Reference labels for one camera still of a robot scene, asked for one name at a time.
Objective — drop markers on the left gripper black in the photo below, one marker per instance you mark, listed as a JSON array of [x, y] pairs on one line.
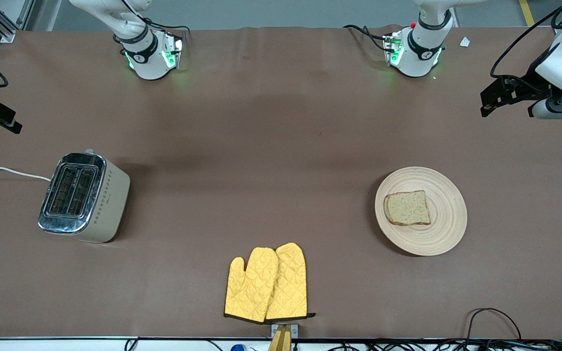
[[523, 87]]

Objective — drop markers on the round light wooden plate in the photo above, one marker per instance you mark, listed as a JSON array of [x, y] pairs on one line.
[[444, 229]]

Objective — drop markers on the brown bread slice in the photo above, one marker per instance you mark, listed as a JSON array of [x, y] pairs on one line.
[[407, 208]]

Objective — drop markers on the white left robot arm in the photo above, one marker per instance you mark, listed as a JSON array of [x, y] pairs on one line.
[[420, 46]]

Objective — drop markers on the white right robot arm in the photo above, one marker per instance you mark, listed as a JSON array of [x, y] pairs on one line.
[[147, 58]]

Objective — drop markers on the beige chrome two-slot toaster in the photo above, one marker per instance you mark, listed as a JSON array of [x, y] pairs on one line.
[[110, 204]]

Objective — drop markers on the small white paper scrap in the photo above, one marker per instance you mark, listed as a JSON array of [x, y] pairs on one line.
[[465, 42]]

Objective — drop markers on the brown table cover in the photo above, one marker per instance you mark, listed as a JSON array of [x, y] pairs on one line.
[[281, 107]]

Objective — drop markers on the yellow quilted oven mitt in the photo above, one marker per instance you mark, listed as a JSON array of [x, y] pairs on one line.
[[291, 287], [249, 287]]

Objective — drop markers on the small blue cap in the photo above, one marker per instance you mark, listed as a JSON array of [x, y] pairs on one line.
[[237, 348]]

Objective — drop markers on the grey metal edge bracket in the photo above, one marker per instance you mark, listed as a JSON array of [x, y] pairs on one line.
[[294, 330]]

